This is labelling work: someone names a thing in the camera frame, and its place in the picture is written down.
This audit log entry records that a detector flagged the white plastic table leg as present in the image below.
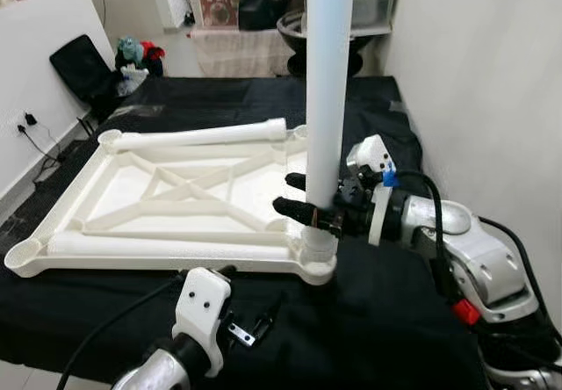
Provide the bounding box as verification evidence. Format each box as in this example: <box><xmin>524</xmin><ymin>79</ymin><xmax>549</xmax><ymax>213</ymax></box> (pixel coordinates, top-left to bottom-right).
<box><xmin>110</xmin><ymin>118</ymin><xmax>289</xmax><ymax>152</ymax></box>
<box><xmin>44</xmin><ymin>230</ymin><xmax>304</xmax><ymax>257</ymax></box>
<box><xmin>299</xmin><ymin>0</ymin><xmax>357</xmax><ymax>264</ymax></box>

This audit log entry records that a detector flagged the white plastic table top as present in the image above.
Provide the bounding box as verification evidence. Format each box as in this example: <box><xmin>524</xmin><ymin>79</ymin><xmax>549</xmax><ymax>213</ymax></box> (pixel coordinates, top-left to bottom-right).
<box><xmin>4</xmin><ymin>125</ymin><xmax>339</xmax><ymax>285</ymax></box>

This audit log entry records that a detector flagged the black tablecloth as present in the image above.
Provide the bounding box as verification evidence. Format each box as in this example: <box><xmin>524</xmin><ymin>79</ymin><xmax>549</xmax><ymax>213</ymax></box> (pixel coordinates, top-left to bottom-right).
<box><xmin>0</xmin><ymin>76</ymin><xmax>562</xmax><ymax>390</ymax></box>

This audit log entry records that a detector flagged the beige cloth covered bench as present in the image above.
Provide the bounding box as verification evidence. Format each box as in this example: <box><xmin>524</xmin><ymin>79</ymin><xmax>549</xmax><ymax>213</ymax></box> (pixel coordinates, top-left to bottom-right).
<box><xmin>189</xmin><ymin>28</ymin><xmax>295</xmax><ymax>77</ymax></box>

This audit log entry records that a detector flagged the black round basin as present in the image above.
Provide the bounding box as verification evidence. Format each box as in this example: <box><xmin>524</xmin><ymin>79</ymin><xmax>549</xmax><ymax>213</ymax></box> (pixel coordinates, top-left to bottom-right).
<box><xmin>277</xmin><ymin>11</ymin><xmax>370</xmax><ymax>76</ymax></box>

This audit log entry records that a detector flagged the black bag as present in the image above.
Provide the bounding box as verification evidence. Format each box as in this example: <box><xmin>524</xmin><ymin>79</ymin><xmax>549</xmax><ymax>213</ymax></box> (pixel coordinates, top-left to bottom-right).
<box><xmin>237</xmin><ymin>0</ymin><xmax>291</xmax><ymax>33</ymax></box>

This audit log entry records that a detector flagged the red stuffed toy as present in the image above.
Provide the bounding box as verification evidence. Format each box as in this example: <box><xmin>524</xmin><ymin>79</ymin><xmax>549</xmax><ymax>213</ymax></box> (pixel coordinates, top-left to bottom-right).
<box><xmin>140</xmin><ymin>43</ymin><xmax>166</xmax><ymax>64</ymax></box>

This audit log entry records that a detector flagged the clear plastic storage box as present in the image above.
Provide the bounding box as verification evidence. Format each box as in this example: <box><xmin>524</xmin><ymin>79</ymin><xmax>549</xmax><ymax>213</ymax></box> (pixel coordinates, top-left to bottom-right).
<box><xmin>351</xmin><ymin>0</ymin><xmax>400</xmax><ymax>33</ymax></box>

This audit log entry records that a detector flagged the white plastic bag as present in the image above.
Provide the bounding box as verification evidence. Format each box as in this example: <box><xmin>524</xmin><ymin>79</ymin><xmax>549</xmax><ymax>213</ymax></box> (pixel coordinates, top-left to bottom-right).
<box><xmin>119</xmin><ymin>67</ymin><xmax>150</xmax><ymax>92</ymax></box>

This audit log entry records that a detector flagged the red printed box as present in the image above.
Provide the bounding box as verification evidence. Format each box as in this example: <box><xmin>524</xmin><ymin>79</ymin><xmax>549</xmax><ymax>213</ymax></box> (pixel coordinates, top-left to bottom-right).
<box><xmin>189</xmin><ymin>0</ymin><xmax>238</xmax><ymax>29</ymax></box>

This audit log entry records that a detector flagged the teal stuffed toy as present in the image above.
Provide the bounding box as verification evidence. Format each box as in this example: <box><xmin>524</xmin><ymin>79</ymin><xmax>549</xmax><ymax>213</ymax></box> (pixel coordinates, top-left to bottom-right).
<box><xmin>117</xmin><ymin>37</ymin><xmax>146</xmax><ymax>68</ymax></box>

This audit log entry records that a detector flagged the open black suitcase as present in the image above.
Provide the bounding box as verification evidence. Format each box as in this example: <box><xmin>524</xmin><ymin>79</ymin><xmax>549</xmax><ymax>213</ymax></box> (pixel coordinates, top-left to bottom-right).
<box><xmin>48</xmin><ymin>34</ymin><xmax>124</xmax><ymax>123</ymax></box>

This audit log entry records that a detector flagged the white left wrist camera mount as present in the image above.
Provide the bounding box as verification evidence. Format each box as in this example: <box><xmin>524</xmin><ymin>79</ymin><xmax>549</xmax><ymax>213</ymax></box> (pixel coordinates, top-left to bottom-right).
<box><xmin>171</xmin><ymin>267</ymin><xmax>234</xmax><ymax>378</ymax></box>

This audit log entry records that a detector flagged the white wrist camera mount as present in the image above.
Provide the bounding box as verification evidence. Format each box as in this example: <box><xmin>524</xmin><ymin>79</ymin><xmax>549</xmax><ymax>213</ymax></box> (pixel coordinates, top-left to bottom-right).
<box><xmin>171</xmin><ymin>267</ymin><xmax>234</xmax><ymax>378</ymax></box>
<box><xmin>345</xmin><ymin>134</ymin><xmax>400</xmax><ymax>249</ymax></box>

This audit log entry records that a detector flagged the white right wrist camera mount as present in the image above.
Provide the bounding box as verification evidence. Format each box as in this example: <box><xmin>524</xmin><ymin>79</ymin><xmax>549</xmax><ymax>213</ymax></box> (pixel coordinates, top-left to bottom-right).
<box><xmin>345</xmin><ymin>134</ymin><xmax>400</xmax><ymax>249</ymax></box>

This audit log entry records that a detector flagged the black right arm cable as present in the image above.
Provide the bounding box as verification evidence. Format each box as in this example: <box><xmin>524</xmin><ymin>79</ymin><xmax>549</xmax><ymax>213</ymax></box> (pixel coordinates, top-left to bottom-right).
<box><xmin>382</xmin><ymin>169</ymin><xmax>562</xmax><ymax>365</ymax></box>

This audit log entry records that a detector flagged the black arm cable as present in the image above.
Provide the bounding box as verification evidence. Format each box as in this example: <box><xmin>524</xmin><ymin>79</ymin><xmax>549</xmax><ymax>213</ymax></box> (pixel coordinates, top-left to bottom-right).
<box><xmin>382</xmin><ymin>169</ymin><xmax>562</xmax><ymax>365</ymax></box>
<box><xmin>54</xmin><ymin>271</ymin><xmax>185</xmax><ymax>390</ymax></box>

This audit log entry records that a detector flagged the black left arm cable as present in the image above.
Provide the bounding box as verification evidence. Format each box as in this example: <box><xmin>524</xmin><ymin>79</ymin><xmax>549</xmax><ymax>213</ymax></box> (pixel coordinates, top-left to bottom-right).
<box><xmin>54</xmin><ymin>271</ymin><xmax>185</xmax><ymax>390</ymax></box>

